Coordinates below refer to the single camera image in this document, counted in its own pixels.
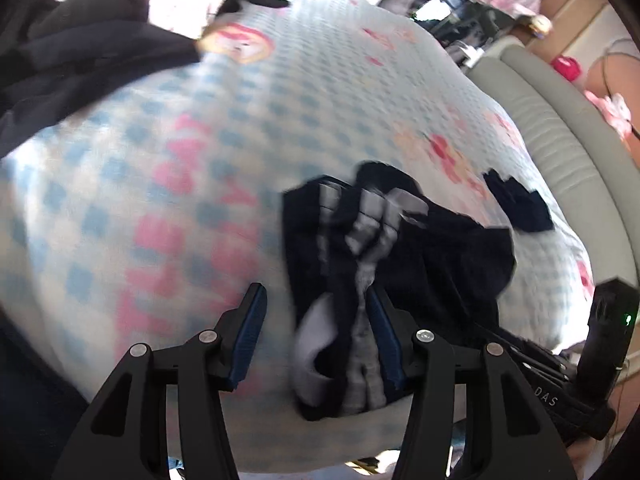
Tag navy blue garment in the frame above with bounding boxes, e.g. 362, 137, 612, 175
281, 161, 518, 422

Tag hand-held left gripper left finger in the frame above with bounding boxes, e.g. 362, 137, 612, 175
65, 282, 268, 480

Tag magenta round plush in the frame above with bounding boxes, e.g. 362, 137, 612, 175
550, 55, 583, 82

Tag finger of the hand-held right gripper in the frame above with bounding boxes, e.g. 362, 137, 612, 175
472, 325, 576, 387

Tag dark grey clothes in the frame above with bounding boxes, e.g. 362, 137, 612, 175
0, 0, 203, 146

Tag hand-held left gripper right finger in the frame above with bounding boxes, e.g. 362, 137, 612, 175
367, 287, 571, 480

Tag blue checkered printed blanket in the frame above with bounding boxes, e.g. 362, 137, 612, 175
0, 0, 596, 476

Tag cluttered dark shelf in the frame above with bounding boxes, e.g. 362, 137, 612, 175
377, 0, 526, 68

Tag grey padded headboard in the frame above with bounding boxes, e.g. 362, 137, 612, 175
465, 42, 640, 286

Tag small folded navy cloth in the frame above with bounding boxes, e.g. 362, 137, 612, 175
482, 167, 555, 233

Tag pale pink plush toy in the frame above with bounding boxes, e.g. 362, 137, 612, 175
585, 90, 638, 138

